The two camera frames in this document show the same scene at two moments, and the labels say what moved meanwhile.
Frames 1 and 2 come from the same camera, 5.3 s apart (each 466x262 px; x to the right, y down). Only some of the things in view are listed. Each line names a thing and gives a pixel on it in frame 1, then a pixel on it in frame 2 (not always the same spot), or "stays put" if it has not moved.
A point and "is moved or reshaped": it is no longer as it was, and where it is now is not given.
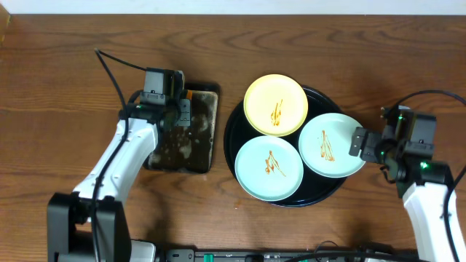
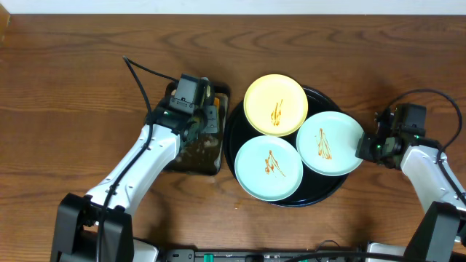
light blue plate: x=269 y=168 stays put
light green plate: x=325 y=145 stays put
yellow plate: x=275 y=105 stays put
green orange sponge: x=189 y=94 is moved or reshaped
